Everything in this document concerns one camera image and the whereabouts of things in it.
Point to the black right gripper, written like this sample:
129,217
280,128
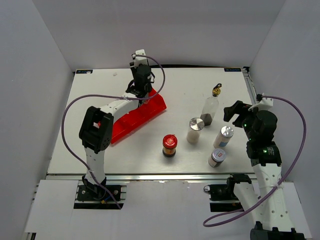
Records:
229,112

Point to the dark liquid glass bottle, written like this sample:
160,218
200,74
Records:
211,105

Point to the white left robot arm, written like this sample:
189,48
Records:
97,127

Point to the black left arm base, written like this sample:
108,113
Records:
84,194

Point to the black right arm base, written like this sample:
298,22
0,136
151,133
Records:
219,192

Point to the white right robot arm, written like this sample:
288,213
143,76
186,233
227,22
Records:
268,211

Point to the silver lid blue label jar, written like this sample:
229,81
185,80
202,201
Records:
223,137

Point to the red plastic organizer tray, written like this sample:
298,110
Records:
136,118

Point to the silver lid white powder jar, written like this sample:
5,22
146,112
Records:
195,128

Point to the blue table corner label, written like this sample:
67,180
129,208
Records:
232,70

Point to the white lid brown spice jar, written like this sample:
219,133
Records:
217,156

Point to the blue left table label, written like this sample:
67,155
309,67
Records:
84,71

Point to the red lid dark sauce jar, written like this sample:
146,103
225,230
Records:
169,144

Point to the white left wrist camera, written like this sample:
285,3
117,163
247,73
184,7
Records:
138,58

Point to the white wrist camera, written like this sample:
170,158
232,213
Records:
138,58
264,103

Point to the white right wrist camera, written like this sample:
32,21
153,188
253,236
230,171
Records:
264,103

